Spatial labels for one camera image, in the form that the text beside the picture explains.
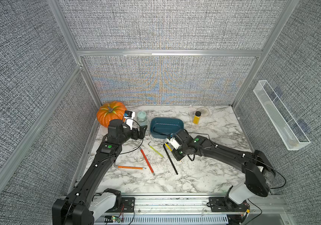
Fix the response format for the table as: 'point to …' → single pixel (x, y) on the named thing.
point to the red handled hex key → (143, 156)
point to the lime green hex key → (156, 151)
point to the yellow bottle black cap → (196, 118)
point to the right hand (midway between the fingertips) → (173, 150)
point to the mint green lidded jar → (141, 118)
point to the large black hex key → (170, 159)
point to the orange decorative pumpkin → (113, 110)
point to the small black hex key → (162, 134)
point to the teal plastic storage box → (165, 125)
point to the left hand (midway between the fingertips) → (141, 123)
